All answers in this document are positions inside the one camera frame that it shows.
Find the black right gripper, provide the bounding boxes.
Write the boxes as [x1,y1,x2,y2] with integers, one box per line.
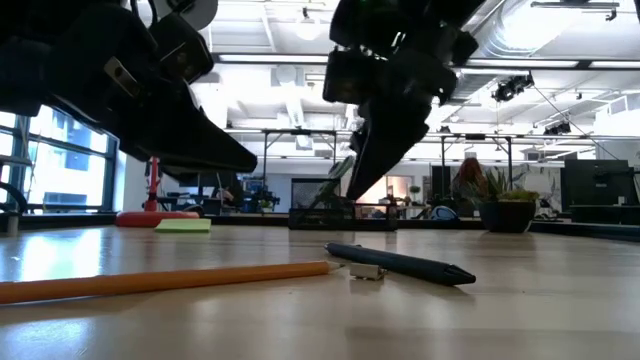
[346,47,459,200]

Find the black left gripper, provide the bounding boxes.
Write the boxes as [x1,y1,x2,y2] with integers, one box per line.
[49,4,257,182]

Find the green sticky note pad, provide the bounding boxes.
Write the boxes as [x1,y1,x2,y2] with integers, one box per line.
[153,218,212,234]

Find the orange pencil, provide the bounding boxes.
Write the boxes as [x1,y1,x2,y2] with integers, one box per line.
[0,259,346,306]

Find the black pen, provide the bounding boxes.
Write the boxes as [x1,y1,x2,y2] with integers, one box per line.
[324,242,477,288]

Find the small white eraser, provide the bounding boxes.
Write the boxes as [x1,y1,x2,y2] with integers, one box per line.
[348,261,387,282]

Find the black mesh desk organizer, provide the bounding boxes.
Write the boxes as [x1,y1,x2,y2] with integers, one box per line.
[288,177,400,232]

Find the red desk lamp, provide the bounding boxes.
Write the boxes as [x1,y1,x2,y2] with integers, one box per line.
[115,0,220,229]

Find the person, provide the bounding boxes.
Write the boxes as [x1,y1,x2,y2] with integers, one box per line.
[451,157,489,214]

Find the blue round object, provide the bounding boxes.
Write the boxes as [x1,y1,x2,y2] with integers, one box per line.
[430,204,459,221]

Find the large window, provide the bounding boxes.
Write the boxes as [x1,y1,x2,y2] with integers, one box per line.
[0,107,120,214]

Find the long ceiling light strip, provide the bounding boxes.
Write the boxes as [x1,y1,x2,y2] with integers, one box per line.
[212,52,640,71]

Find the black ceiling spotlights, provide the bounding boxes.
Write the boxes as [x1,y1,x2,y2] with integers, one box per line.
[492,73,535,104]

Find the potted succulent plant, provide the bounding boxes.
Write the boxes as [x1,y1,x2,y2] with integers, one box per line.
[477,168,541,234]

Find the wide black monitor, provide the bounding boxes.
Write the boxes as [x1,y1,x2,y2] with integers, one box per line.
[559,159,637,224]

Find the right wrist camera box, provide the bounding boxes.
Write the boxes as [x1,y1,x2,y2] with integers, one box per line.
[322,47,374,106]

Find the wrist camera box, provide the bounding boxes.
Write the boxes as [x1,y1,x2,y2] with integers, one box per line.
[322,47,374,106]
[148,12,216,85]

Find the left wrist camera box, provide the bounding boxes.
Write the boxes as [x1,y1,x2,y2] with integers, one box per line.
[148,12,216,85]

